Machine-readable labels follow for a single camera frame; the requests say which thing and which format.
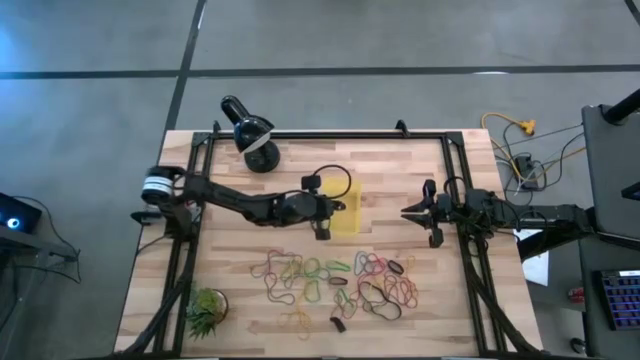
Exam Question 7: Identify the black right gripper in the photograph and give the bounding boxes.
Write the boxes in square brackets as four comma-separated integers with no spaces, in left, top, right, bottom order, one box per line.
[401,178,455,250]

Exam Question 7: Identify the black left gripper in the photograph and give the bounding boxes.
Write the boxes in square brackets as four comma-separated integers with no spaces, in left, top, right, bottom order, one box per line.
[294,175,347,242]

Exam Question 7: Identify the red thin rubber band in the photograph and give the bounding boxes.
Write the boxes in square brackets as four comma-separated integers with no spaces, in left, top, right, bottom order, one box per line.
[380,272,407,307]
[367,253,390,277]
[330,292,360,321]
[266,248,305,267]
[355,272,384,306]
[397,276,420,310]

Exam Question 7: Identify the large black rubber band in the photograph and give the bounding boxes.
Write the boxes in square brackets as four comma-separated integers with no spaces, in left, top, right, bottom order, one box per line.
[358,281,403,322]

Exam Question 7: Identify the dark brown rubber band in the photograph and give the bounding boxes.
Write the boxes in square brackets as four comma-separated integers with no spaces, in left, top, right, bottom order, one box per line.
[262,271,298,307]

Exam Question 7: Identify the yellow plastic bin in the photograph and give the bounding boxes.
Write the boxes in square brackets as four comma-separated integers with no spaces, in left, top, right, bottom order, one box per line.
[319,177,362,237]

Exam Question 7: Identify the black desk lamp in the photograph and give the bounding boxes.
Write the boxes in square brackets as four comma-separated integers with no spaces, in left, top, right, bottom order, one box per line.
[219,94,282,175]

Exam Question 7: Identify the black power adapter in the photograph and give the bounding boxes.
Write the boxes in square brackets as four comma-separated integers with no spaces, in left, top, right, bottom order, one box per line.
[514,153,540,191]

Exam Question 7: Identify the black cart beam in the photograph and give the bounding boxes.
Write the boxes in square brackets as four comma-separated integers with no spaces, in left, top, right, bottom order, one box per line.
[517,219,596,261]

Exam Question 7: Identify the white paper sheet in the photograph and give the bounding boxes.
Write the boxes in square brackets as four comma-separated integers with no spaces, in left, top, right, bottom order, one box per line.
[512,227,550,287]

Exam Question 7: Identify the green potted succulent plant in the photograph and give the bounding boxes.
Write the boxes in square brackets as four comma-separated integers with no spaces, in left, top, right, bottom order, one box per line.
[184,286,231,342]

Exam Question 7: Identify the dark grey desk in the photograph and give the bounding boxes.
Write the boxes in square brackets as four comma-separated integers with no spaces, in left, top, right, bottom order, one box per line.
[578,232,640,359]

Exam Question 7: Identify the grey cart top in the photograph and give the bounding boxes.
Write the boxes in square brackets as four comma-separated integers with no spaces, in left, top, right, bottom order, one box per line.
[581,103,640,241]

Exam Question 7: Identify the black keyboard with lit keys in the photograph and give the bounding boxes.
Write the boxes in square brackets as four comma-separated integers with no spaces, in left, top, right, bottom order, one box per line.
[593,269,640,331]

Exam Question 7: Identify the black pole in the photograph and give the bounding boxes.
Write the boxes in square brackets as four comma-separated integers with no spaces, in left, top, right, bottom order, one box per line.
[602,88,640,126]

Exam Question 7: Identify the grey side stand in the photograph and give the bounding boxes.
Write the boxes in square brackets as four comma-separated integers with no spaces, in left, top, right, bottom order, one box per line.
[0,230,82,281]

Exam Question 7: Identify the black device with blue light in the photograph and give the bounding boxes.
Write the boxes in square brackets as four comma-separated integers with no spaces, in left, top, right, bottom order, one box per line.
[0,192,44,235]

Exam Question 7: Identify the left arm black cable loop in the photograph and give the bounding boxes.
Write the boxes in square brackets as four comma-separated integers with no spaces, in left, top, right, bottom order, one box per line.
[313,164,353,200]

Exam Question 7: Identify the black aluminium table frame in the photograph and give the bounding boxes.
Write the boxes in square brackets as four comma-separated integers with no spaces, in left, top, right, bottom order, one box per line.
[113,118,547,359]

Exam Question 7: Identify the black floor cable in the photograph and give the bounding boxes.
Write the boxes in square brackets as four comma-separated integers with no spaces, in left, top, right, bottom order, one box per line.
[492,122,586,201]

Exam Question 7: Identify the yellow extension cord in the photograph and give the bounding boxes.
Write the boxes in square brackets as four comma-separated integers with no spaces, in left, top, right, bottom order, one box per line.
[480,112,539,184]

